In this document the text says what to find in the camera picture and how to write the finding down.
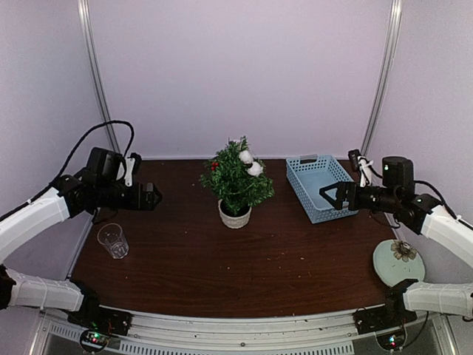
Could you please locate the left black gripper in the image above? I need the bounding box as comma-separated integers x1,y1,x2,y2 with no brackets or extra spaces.
97,181,162,211

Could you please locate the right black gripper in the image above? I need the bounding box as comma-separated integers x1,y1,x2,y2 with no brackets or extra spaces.
319,181,400,214

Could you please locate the small green christmas tree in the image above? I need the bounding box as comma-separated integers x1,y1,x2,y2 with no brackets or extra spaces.
200,136,275,217

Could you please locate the copper wire light string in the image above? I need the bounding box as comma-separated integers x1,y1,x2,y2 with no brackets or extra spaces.
221,177,267,197

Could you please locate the white fluffy ornament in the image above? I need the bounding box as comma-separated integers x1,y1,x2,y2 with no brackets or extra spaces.
239,150,263,177

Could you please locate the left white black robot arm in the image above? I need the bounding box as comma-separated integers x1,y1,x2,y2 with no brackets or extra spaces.
1,147,163,328

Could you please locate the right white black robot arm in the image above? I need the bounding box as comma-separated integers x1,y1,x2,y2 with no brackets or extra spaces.
319,150,472,327

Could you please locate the white tree pot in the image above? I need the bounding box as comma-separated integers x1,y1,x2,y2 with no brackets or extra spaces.
218,200,252,229

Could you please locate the blue plastic basket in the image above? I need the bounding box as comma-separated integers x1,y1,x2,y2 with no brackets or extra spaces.
286,155,358,224

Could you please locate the clear drinking glass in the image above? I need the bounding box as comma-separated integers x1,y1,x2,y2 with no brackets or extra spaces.
97,223,129,260

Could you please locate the pale green floral plate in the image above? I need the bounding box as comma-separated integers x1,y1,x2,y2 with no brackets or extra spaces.
372,240,426,288

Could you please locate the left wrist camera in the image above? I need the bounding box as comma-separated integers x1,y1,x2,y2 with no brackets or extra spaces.
123,152,142,187

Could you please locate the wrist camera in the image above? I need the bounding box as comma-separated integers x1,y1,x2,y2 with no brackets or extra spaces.
123,152,142,187
348,149,375,187

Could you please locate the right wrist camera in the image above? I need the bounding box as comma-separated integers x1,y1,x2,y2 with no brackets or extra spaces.
348,149,375,187

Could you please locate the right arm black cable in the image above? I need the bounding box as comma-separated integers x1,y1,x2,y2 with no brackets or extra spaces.
369,166,466,223

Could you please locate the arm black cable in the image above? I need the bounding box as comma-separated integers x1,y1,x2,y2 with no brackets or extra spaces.
21,121,136,208
369,166,466,223

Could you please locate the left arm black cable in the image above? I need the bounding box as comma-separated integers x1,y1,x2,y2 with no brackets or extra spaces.
21,121,136,208

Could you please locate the front aluminium rail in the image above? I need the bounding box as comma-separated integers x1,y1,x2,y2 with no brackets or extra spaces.
29,284,459,355

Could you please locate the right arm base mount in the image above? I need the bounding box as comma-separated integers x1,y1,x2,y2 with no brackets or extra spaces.
353,305,418,352

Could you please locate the right aluminium frame post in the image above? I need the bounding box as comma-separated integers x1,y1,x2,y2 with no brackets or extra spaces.
361,0,404,155

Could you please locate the aluminium frame post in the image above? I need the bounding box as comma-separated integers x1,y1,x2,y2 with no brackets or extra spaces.
361,0,404,155
76,0,121,152

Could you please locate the left aluminium frame post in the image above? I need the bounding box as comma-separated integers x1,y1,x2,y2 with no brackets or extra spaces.
76,0,121,152

